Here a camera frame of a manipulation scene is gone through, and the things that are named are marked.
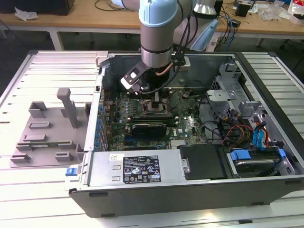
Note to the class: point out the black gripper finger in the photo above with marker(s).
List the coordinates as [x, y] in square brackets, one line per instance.
[155, 105]

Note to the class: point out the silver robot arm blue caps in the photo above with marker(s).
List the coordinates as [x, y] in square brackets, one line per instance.
[156, 35]

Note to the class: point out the CPU socket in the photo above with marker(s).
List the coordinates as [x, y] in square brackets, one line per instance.
[164, 114]

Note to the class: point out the copper coloured curved tube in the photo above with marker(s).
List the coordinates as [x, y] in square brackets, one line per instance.
[164, 72]

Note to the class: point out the black graphics card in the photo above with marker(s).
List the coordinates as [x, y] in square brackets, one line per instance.
[149, 130]

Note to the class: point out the round coin battery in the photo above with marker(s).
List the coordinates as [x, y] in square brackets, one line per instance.
[186, 94]

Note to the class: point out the green motherboard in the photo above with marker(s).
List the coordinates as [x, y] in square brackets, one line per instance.
[187, 111]

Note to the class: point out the silver finned chipset heatsink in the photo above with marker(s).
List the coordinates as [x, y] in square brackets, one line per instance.
[179, 143]

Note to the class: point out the black rating label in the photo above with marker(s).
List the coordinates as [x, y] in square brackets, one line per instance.
[142, 168]

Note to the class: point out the silver metal drive cage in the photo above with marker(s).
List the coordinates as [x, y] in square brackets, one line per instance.
[223, 97]

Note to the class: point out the black flat bay cover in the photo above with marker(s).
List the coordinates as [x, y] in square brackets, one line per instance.
[202, 161]

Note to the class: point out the silver power supply unit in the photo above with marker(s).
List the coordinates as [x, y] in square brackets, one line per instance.
[104, 166]

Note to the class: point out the black open PC case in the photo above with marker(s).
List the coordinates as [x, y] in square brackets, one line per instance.
[166, 199]

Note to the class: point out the blue disk carrier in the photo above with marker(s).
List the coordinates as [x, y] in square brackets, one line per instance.
[240, 154]

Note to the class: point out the small black adapter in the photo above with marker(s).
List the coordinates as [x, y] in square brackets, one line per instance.
[236, 23]

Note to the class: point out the wooden desk white legs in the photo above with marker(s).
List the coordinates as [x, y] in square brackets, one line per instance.
[83, 19]

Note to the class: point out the grey plastic parts rack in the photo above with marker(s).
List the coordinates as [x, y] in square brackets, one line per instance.
[54, 133]

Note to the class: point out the blue case latch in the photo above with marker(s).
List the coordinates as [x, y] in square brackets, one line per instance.
[70, 171]

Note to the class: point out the small black container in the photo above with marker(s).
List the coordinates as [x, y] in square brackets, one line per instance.
[242, 10]

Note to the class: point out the black hard disk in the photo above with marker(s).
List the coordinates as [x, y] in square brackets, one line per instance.
[256, 166]

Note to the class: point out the clear plastic bags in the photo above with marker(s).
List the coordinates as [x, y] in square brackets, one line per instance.
[273, 12]

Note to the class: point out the large black box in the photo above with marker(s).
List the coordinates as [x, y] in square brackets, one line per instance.
[35, 6]

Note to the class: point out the white crumpled plastic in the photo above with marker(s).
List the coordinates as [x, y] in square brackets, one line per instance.
[25, 14]

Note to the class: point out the white red bag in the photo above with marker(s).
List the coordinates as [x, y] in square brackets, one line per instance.
[295, 9]

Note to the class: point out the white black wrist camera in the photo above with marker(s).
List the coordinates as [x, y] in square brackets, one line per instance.
[133, 76]

